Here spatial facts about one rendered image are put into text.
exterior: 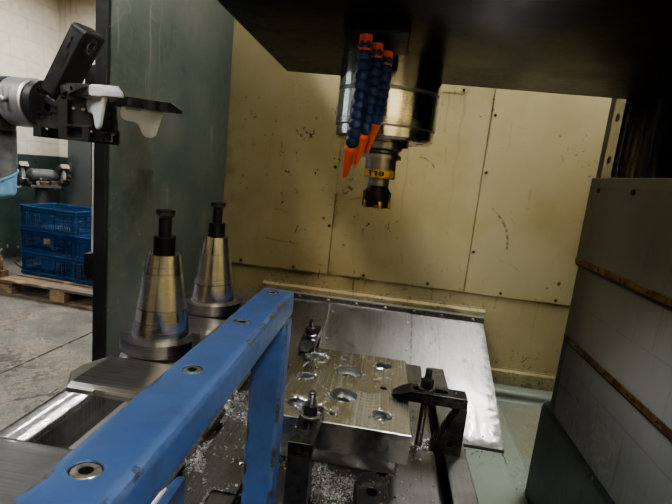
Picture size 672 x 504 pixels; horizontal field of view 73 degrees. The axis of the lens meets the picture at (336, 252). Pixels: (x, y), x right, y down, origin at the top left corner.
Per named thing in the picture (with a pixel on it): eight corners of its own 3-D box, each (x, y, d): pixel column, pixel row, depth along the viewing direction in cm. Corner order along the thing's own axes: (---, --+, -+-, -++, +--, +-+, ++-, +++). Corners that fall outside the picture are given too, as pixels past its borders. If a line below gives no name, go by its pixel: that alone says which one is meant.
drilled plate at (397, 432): (262, 440, 72) (265, 411, 71) (299, 366, 100) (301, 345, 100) (406, 465, 70) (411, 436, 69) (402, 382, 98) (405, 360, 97)
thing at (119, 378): (49, 392, 30) (49, 380, 30) (100, 360, 35) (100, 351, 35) (148, 408, 30) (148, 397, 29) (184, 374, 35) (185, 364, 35)
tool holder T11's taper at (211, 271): (230, 305, 46) (234, 241, 45) (186, 302, 46) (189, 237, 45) (237, 294, 51) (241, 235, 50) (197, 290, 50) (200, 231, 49)
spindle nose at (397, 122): (424, 140, 63) (436, 49, 61) (318, 132, 68) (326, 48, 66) (439, 149, 78) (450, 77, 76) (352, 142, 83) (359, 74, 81)
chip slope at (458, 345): (187, 435, 124) (191, 346, 120) (258, 346, 190) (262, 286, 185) (520, 493, 115) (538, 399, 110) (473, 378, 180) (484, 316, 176)
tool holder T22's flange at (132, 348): (178, 382, 35) (179, 351, 34) (103, 371, 35) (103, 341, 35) (209, 351, 41) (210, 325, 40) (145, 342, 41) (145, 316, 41)
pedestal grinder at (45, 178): (23, 269, 484) (21, 161, 464) (13, 262, 508) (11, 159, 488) (71, 265, 520) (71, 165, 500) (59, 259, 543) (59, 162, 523)
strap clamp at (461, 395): (385, 445, 81) (396, 367, 79) (385, 434, 85) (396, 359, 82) (459, 457, 80) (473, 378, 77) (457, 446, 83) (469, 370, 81)
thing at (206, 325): (139, 335, 41) (140, 327, 41) (168, 318, 46) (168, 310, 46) (213, 347, 40) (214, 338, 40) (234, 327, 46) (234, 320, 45)
